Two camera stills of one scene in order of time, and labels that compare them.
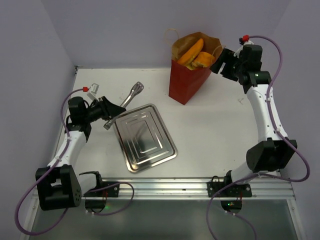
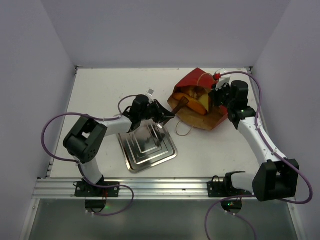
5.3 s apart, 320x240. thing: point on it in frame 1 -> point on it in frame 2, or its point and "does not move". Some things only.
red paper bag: [185, 80] -> [189, 116]
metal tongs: [138, 87] -> [183, 103]
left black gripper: [108, 109] -> [162, 114]
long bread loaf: [191, 53] -> [192, 104]
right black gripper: [230, 68] -> [219, 95]
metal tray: [143, 138] does not move
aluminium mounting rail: [197, 189] does not move
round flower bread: [204, 59] -> [194, 91]
